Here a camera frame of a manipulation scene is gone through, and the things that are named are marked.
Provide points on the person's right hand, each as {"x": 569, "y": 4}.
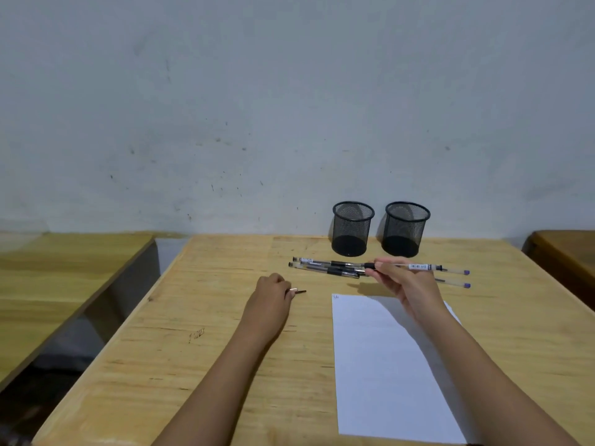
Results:
{"x": 413, "y": 292}

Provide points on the person's left hand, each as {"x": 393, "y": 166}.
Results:
{"x": 267, "y": 306}

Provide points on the black pen cap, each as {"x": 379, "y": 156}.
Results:
{"x": 300, "y": 291}

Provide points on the blue pen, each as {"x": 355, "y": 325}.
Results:
{"x": 455, "y": 283}
{"x": 458, "y": 271}

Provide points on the black mesh pen holder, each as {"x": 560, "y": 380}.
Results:
{"x": 352, "y": 232}
{"x": 405, "y": 232}

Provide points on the white paper sheet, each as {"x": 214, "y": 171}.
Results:
{"x": 372, "y": 366}

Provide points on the person's left forearm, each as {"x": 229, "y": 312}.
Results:
{"x": 218, "y": 394}

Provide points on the person's right forearm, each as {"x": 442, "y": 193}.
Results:
{"x": 488, "y": 380}

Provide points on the dark wooden side table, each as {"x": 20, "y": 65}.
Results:
{"x": 562, "y": 260}

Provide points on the light wooden side table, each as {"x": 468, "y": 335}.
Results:
{"x": 56, "y": 278}

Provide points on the clear plastic sheet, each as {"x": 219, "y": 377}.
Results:
{"x": 21, "y": 234}

